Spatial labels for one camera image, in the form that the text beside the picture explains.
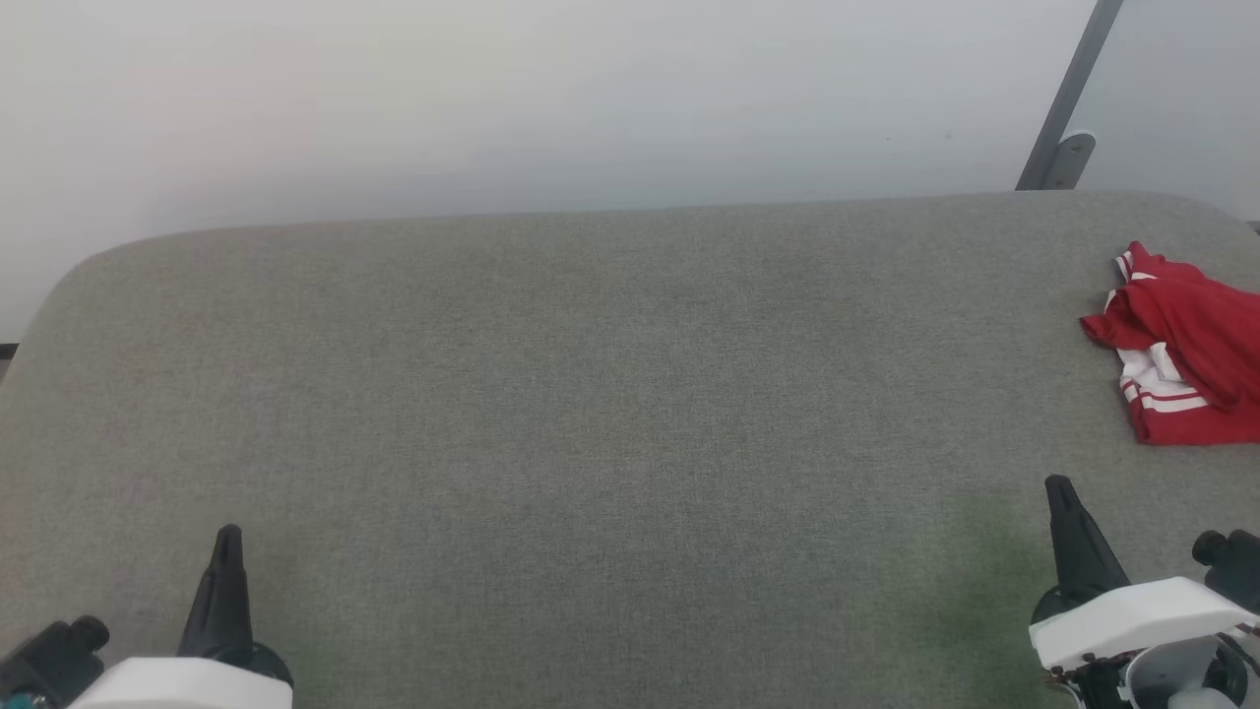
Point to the grey fabric sofa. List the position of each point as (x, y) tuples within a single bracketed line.
[(591, 443)]

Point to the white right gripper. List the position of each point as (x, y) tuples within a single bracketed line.
[(1132, 615)]

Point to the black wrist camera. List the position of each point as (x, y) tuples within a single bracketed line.
[(49, 660), (1235, 566)]

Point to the grey metal bracket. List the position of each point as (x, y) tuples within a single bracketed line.
[(1071, 158)]

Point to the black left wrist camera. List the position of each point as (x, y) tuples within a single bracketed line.
[(49, 660)]

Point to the red number 23 basketball jersey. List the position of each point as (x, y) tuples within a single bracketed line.
[(1191, 325)]

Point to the grey metal pole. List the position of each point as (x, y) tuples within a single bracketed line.
[(1078, 69)]

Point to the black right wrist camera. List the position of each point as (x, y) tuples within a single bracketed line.
[(1235, 566)]

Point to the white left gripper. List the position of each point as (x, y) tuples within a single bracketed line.
[(187, 684)]

